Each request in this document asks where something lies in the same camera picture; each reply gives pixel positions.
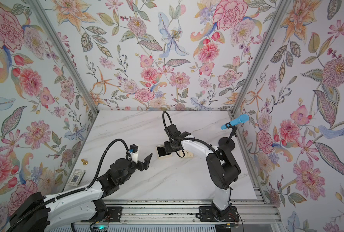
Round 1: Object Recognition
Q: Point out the black foam necklace insert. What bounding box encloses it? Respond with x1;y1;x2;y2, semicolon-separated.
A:
157;147;169;158

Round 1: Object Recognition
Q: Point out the cream jewelry box base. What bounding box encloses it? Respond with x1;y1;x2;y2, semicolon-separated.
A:
156;146;172;159

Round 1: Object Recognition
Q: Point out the cream jewelry box lid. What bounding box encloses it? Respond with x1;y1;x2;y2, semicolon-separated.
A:
180;150;194;159

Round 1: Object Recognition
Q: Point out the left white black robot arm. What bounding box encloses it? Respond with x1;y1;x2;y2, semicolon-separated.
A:
8;145;152;232

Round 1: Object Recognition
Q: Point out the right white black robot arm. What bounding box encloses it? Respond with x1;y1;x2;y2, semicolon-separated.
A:
164;122;241;223

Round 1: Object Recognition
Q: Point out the small gold knob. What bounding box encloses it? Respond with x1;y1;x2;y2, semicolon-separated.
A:
81;159;89;165

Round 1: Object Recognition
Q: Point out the small framed card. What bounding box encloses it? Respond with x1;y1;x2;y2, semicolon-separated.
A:
67;169;86;187

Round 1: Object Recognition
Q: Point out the blue microphone on stand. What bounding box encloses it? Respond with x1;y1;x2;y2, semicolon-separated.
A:
218;114;249;151

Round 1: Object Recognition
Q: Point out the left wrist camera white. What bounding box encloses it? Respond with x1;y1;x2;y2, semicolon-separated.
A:
129;144;140;164

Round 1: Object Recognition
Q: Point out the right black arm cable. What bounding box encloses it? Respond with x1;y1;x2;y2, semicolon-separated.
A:
162;111;219;159

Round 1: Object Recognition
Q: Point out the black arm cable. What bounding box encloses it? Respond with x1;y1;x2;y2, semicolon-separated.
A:
162;111;219;159
6;138;130;232

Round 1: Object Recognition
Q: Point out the aluminium mounting rail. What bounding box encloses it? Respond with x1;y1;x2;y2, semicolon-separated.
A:
104;199;281;225

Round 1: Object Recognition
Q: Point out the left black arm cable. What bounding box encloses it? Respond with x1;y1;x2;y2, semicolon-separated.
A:
6;138;130;232

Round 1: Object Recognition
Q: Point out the right aluminium corner post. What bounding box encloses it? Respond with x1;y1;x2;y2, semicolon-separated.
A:
229;1;290;118

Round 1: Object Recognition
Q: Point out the aluminium corner post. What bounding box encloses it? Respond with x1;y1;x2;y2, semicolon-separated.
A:
27;0;99;117
229;1;290;118

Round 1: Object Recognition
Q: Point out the left aluminium corner post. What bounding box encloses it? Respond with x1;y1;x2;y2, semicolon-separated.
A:
27;0;99;117

